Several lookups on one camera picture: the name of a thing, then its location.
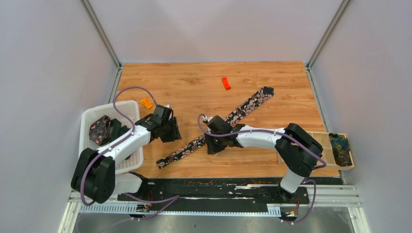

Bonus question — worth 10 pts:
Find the black pink rose tie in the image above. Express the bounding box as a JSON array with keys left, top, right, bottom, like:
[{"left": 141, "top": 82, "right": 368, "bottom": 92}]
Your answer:
[{"left": 156, "top": 86, "right": 275, "bottom": 169}]

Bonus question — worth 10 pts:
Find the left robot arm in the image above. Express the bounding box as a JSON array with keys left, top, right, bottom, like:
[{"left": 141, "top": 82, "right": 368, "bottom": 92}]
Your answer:
[{"left": 70, "top": 105, "right": 181, "bottom": 205}]

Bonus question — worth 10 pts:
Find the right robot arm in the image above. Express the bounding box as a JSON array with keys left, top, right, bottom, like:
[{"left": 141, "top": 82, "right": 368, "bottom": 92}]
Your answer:
[{"left": 197, "top": 114, "right": 326, "bottom": 203}]

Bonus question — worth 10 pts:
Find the orange plastic block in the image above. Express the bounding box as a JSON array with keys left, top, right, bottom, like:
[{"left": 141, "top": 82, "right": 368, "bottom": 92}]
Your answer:
[{"left": 140, "top": 98, "right": 154, "bottom": 110}]

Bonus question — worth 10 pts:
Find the white perforated plastic basket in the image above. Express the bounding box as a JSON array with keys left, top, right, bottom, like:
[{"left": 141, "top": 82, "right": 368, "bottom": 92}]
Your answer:
[{"left": 77, "top": 100, "right": 145, "bottom": 181}]

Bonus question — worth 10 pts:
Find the dark green tie in basket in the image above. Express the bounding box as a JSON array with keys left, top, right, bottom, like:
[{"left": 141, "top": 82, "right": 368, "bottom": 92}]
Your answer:
[{"left": 110, "top": 119, "right": 121, "bottom": 141}]

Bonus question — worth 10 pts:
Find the red plastic block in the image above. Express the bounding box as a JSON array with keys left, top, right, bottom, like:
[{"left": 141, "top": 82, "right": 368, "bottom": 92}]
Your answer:
[{"left": 222, "top": 77, "right": 231, "bottom": 90}]

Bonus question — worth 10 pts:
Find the dark floral tie in basket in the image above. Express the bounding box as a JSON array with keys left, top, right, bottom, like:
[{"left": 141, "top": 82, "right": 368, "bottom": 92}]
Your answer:
[{"left": 89, "top": 115, "right": 111, "bottom": 146}]

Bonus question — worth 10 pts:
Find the wooden compartment box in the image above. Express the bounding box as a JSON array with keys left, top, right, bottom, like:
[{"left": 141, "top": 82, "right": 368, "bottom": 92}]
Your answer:
[{"left": 276, "top": 131, "right": 355, "bottom": 171}]

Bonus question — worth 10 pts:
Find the blue gold patterned tie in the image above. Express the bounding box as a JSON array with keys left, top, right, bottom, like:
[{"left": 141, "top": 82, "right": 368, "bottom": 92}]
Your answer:
[{"left": 328, "top": 133, "right": 353, "bottom": 167}]

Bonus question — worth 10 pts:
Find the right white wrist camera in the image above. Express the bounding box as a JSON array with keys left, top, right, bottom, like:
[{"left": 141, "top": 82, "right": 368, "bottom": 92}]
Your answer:
[{"left": 202, "top": 116, "right": 213, "bottom": 124}]

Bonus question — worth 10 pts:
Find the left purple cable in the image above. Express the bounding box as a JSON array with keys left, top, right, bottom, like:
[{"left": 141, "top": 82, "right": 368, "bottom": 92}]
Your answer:
[{"left": 80, "top": 86, "right": 158, "bottom": 207}]

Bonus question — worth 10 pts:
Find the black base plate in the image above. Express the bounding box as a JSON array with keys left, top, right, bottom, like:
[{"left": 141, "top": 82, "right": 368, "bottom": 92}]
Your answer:
[{"left": 118, "top": 178, "right": 309, "bottom": 213}]

